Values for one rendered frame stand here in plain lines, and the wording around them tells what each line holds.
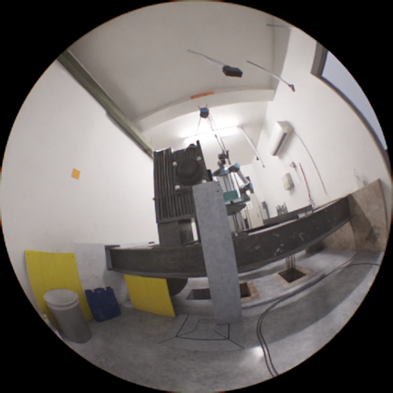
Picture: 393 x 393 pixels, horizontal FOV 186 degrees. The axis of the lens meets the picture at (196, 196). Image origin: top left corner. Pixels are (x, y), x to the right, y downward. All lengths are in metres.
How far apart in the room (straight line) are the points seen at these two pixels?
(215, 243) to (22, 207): 1.44
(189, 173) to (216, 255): 0.61
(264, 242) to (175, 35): 2.55
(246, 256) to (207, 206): 0.48
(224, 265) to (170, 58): 2.43
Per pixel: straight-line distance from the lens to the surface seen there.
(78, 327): 1.08
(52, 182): 1.29
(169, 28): 2.16
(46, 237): 1.21
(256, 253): 0.97
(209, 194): 0.78
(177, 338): 0.99
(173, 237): 0.99
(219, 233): 0.74
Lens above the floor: 0.74
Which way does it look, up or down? 17 degrees up
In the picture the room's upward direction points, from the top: 10 degrees counter-clockwise
